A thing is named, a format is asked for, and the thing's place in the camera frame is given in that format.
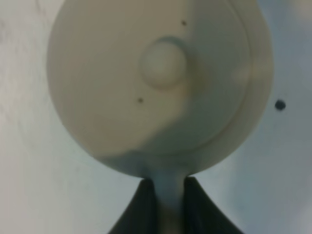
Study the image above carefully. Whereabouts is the beige ceramic teapot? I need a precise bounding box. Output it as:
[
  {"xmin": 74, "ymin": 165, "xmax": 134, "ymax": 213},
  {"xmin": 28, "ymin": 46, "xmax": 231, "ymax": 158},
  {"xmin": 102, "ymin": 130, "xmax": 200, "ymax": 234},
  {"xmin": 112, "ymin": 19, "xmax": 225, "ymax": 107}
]
[{"xmin": 47, "ymin": 0, "xmax": 273, "ymax": 234}]

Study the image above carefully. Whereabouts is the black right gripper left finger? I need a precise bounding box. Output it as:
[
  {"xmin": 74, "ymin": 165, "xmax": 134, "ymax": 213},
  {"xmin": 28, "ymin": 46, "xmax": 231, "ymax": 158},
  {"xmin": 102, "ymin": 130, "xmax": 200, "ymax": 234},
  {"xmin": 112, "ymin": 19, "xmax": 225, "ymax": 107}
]
[{"xmin": 110, "ymin": 179, "xmax": 158, "ymax": 234}]

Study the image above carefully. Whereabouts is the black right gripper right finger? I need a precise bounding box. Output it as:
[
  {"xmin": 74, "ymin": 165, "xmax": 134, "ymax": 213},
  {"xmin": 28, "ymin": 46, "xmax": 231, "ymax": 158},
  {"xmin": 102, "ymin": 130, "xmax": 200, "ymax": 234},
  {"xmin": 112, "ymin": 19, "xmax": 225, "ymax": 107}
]
[{"xmin": 183, "ymin": 177, "xmax": 241, "ymax": 234}]

